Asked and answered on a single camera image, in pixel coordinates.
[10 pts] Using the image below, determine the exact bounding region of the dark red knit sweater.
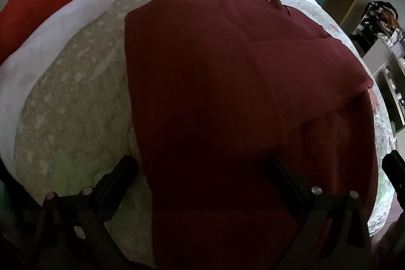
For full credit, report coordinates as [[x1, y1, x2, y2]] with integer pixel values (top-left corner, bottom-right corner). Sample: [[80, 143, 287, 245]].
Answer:
[[124, 0, 378, 269]]

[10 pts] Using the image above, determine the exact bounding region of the black clothes rack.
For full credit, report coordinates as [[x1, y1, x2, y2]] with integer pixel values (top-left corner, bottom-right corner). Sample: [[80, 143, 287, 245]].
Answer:
[[349, 1, 401, 51]]

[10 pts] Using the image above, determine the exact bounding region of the white shelf unit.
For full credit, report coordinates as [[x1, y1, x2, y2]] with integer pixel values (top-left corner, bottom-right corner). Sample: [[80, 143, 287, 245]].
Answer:
[[362, 35, 405, 134]]

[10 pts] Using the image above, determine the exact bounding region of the patchwork heart quilt bedspread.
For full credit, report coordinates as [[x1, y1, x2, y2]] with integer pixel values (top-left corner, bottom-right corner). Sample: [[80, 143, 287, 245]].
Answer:
[[13, 0, 397, 267]]

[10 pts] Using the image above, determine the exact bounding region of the white bed sheet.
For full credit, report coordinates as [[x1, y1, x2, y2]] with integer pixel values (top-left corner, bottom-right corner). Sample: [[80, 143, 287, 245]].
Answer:
[[0, 0, 176, 176]]

